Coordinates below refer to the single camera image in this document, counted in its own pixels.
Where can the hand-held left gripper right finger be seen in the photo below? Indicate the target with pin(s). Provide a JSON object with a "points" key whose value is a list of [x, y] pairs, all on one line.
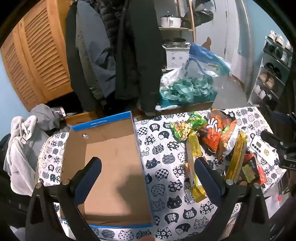
{"points": [[208, 183]]}

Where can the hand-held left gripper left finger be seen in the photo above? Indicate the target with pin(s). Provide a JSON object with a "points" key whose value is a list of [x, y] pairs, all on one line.
{"points": [[89, 178]]}

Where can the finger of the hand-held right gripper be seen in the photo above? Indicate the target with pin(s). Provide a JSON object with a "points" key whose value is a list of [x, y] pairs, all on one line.
{"points": [[272, 138]]}

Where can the long yellow snack packet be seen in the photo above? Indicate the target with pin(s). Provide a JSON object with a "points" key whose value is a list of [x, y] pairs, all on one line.
{"points": [[194, 153], [238, 155]]}

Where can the cardboard box with blue rim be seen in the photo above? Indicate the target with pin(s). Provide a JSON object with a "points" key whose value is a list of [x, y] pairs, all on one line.
{"points": [[115, 157]]}

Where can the orange snack bag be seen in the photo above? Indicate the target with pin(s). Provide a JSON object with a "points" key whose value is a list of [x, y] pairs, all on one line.
{"points": [[214, 132]]}

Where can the white smartphone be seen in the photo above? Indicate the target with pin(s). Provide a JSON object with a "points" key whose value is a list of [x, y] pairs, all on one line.
{"points": [[261, 148]]}

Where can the red snack packet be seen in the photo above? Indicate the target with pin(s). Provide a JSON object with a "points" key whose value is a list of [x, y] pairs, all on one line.
{"points": [[255, 165]]}

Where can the metal shoe rack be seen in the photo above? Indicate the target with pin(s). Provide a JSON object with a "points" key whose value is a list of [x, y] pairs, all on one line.
{"points": [[254, 92]]}

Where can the cat print tablecloth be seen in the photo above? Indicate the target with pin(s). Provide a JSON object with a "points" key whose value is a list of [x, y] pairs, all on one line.
{"points": [[161, 162]]}

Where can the group of assorted shoes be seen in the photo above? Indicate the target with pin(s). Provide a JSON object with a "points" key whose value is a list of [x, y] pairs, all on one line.
{"points": [[269, 81]]}

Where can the green snack packet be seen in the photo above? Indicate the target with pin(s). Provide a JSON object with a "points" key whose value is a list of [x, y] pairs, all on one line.
{"points": [[185, 127]]}

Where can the light grey fleece robe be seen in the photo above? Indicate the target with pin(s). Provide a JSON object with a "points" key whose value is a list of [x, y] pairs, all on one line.
{"points": [[18, 150]]}

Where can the brown cardboard carton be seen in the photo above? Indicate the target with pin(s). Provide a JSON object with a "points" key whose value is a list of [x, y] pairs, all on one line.
{"points": [[192, 107]]}

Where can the clear bag of green items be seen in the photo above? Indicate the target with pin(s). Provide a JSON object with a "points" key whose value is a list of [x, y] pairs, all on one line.
{"points": [[185, 90]]}

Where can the white plastic bag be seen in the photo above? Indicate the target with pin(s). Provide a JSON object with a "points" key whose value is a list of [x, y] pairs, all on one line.
{"points": [[171, 77]]}

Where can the white storage box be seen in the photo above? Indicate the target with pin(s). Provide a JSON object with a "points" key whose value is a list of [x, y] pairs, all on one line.
{"points": [[177, 58]]}

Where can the grey blue jacket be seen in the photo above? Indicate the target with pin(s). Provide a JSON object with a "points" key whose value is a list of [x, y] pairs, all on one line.
{"points": [[97, 51]]}

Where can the white door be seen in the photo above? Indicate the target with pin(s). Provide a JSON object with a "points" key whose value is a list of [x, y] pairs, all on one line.
{"points": [[215, 23]]}

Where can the black long coat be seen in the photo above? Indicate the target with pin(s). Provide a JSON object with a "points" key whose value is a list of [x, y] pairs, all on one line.
{"points": [[138, 58]]}

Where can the wooden louvered cabinet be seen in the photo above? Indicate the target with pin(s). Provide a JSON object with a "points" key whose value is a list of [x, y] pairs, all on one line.
{"points": [[34, 58]]}

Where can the black bag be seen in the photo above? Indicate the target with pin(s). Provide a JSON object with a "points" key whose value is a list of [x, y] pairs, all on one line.
{"points": [[202, 18]]}

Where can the wooden shelf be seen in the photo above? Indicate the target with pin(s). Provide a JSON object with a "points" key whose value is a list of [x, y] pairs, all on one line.
{"points": [[190, 23]]}

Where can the white pot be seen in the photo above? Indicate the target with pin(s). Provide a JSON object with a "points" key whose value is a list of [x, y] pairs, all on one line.
{"points": [[171, 22]]}

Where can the black puffer jacket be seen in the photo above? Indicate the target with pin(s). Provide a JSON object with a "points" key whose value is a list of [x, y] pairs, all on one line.
{"points": [[108, 9]]}

